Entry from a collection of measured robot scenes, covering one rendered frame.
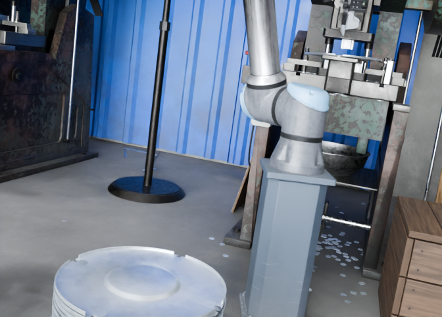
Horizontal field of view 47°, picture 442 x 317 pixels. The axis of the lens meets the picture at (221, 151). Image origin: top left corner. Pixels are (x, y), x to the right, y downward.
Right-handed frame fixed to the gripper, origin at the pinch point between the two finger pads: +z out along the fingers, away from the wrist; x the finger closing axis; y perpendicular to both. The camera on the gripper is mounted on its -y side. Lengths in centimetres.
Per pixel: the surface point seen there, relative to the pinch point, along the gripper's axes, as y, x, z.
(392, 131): 23.2, -14.0, 29.0
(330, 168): 4, -7, 54
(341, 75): 2.5, 5.2, 19.1
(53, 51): -149, 47, 46
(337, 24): -2.5, 19.6, 4.6
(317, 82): -6.3, 6.7, 24.2
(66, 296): -33, -132, -2
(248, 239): -23, -33, 76
